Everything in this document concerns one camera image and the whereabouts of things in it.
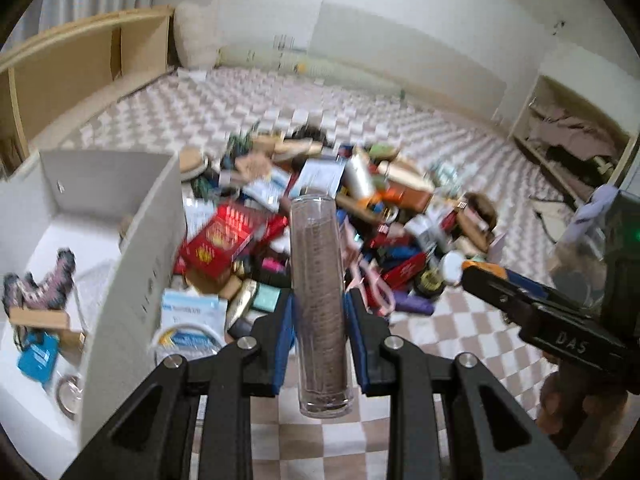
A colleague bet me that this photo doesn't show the clear tube of brown discs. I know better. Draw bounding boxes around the clear tube of brown discs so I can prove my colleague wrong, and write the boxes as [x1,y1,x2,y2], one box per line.
[290,194,352,419]

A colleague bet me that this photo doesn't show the white blue mask packet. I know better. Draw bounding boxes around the white blue mask packet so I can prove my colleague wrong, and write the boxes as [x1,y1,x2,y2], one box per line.
[151,289,228,354]

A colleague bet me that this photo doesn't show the brown tape roll in bag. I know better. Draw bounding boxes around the brown tape roll in bag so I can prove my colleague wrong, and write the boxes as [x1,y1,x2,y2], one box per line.
[55,375,84,420]

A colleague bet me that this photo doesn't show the pink scissors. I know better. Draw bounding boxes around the pink scissors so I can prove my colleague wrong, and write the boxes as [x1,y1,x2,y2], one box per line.
[342,243,396,318]

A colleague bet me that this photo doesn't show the open side cabinet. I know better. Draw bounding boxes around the open side cabinet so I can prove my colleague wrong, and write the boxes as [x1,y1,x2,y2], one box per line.
[511,75,639,208]

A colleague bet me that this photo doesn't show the blue paper packet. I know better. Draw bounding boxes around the blue paper packet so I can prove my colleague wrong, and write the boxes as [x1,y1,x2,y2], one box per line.
[17,332,58,386]

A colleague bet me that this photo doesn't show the red gift box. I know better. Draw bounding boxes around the red gift box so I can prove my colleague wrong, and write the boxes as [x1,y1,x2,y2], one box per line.
[181,202,271,280]

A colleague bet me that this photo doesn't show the light wooden block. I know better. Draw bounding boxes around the light wooden block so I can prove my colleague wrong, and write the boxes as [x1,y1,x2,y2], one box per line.
[9,308,70,330]

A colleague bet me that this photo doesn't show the crocheted purple pink piece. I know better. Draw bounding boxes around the crocheted purple pink piece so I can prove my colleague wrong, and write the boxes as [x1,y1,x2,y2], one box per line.
[2,248,76,314]

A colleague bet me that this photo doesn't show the white storage box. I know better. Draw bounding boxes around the white storage box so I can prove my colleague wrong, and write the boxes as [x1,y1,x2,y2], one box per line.
[1,150,186,479]

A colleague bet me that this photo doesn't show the round wooden lid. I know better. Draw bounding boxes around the round wooden lid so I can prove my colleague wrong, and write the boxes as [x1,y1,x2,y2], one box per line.
[179,146,208,182]

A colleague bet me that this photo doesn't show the checkered bed sheet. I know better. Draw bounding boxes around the checkered bed sheet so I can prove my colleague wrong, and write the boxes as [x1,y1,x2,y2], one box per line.
[63,68,556,479]

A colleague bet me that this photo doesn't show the green long bolster pillow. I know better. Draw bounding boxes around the green long bolster pillow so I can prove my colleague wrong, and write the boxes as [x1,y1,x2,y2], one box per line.
[218,44,405,98]

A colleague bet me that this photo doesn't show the wooden bedside shelf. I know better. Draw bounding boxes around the wooden bedside shelf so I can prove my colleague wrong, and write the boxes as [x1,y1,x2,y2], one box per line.
[1,6,174,176]

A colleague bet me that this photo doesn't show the cream fluffy pillow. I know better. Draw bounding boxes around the cream fluffy pillow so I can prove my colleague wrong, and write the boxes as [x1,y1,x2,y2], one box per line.
[174,1,220,70]

